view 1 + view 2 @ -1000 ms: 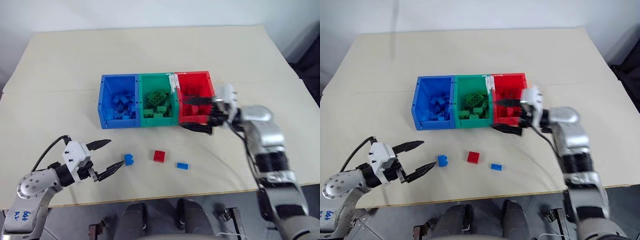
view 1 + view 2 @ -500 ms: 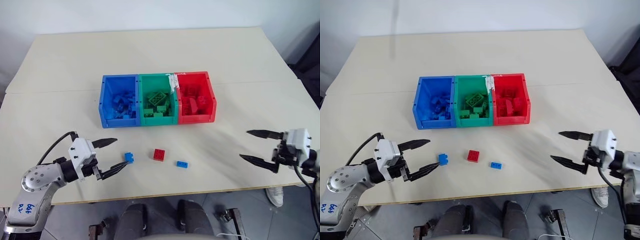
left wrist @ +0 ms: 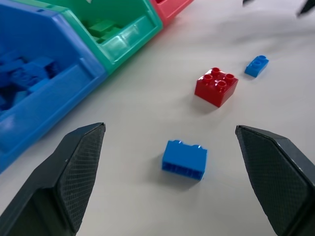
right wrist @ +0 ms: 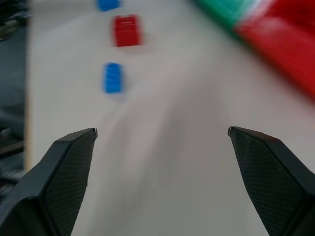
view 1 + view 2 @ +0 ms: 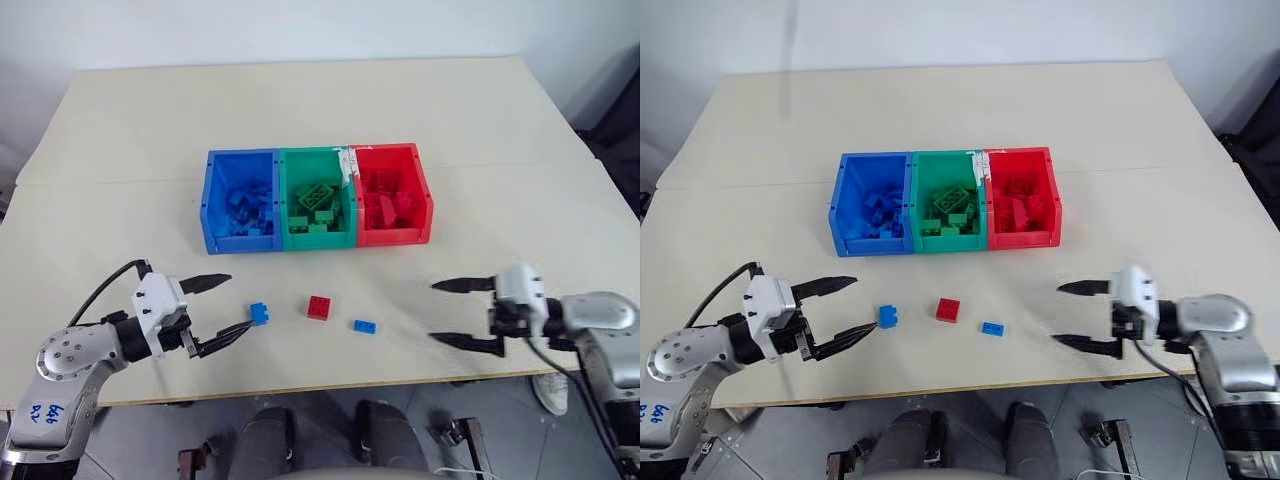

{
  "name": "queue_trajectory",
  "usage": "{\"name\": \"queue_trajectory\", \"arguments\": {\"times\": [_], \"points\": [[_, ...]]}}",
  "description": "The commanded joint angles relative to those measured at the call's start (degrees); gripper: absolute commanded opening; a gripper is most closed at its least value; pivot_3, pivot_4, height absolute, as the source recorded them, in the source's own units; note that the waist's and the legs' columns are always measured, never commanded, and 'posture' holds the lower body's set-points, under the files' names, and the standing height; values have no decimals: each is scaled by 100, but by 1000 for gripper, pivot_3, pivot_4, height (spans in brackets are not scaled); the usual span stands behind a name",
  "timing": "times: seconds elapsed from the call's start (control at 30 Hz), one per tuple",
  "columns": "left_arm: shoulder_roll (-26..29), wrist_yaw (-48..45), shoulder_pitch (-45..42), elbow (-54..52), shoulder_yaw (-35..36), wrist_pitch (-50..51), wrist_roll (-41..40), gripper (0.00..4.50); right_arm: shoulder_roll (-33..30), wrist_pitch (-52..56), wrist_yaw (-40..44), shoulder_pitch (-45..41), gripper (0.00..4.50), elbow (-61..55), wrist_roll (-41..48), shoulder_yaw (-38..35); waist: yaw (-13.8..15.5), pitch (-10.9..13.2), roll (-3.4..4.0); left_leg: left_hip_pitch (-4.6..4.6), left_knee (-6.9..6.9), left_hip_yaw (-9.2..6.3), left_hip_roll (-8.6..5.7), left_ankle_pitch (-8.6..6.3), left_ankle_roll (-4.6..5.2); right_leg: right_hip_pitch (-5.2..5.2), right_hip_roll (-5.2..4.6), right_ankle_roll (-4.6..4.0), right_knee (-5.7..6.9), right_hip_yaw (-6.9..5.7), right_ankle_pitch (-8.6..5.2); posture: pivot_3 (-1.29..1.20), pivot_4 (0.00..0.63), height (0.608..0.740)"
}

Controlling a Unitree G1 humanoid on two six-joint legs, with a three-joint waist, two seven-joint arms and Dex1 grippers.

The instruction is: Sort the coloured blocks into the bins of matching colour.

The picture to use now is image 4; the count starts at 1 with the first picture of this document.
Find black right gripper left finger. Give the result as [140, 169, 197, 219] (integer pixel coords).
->
[0, 127, 98, 236]

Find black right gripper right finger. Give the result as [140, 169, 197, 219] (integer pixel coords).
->
[227, 126, 315, 236]

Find blue block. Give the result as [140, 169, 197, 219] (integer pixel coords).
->
[102, 62, 126, 94]
[96, 0, 122, 12]

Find red plastic bin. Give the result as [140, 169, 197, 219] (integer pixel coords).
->
[233, 0, 315, 101]

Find red block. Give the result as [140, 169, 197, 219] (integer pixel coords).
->
[112, 14, 146, 48]

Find green plastic bin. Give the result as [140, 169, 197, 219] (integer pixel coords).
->
[191, 0, 264, 40]

